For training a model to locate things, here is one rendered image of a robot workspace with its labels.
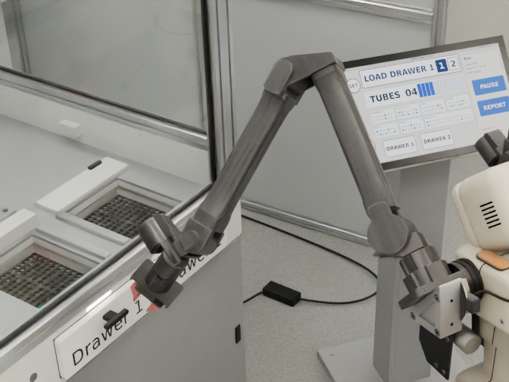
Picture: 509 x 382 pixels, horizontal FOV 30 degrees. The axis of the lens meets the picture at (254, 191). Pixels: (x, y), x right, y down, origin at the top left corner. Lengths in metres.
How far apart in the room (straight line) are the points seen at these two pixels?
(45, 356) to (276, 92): 0.76
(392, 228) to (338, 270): 2.03
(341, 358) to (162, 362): 1.00
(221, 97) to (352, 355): 1.31
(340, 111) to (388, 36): 1.63
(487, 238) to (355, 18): 1.82
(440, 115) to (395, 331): 0.78
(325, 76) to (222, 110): 0.54
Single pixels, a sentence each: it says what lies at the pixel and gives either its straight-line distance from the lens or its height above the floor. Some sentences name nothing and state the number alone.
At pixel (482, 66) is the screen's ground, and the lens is 2.74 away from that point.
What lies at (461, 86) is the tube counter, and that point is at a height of 1.10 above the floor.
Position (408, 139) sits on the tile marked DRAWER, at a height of 1.01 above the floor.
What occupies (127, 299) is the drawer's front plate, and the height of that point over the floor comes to 0.90.
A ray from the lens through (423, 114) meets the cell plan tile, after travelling 2.63.
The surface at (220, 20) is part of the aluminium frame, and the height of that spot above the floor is 1.43.
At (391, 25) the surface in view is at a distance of 3.44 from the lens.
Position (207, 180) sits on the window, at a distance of 2.40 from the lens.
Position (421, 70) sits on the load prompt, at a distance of 2.66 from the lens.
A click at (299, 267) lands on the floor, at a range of 3.78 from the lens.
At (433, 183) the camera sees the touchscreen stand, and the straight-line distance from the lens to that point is 2.80.
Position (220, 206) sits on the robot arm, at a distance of 1.90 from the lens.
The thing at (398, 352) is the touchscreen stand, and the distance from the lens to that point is 3.14.
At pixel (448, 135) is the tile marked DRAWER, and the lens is 2.64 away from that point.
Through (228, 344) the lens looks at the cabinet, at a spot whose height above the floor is 0.46.
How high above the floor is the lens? 2.27
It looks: 32 degrees down
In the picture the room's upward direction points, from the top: 2 degrees counter-clockwise
